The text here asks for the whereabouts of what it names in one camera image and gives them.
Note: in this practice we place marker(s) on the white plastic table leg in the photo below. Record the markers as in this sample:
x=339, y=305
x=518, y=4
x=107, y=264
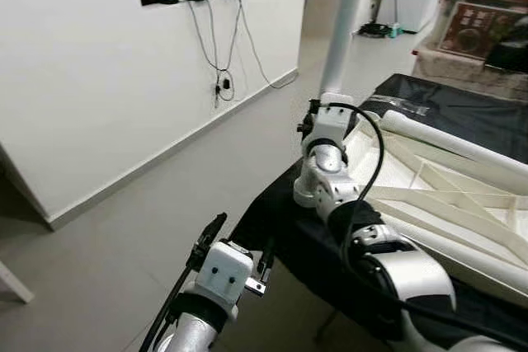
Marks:
x=342, y=30
x=462, y=146

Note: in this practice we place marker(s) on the white plastic children table top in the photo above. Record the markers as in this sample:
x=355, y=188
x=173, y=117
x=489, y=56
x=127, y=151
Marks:
x=396, y=175

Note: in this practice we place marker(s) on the clear adhesive tape patch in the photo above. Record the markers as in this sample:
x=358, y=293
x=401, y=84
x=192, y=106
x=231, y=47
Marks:
x=404, y=105

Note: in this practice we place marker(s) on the black table cloth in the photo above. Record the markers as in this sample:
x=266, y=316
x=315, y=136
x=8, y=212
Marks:
x=462, y=105

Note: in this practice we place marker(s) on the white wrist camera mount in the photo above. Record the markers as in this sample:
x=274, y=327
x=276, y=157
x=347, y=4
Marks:
x=223, y=269
x=330, y=125

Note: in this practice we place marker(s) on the black bag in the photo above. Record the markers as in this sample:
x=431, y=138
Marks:
x=511, y=51

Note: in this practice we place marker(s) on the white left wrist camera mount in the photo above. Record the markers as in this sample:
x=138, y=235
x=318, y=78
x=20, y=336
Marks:
x=223, y=269

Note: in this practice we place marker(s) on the beige quilted cover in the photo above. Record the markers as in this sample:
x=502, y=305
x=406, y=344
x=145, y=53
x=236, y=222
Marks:
x=462, y=72

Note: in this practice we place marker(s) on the small teal object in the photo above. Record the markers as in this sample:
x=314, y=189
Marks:
x=396, y=30

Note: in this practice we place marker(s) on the white wooden stool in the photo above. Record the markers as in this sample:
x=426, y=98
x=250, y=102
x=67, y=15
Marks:
x=12, y=279

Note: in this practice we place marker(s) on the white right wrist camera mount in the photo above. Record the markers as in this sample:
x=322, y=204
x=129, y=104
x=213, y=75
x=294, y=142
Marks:
x=330, y=125

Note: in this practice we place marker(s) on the small black charger plug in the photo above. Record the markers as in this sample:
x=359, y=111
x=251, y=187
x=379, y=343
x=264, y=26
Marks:
x=223, y=85

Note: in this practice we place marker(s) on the red printed box orange lid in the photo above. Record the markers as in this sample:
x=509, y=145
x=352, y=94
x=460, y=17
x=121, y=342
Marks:
x=474, y=30

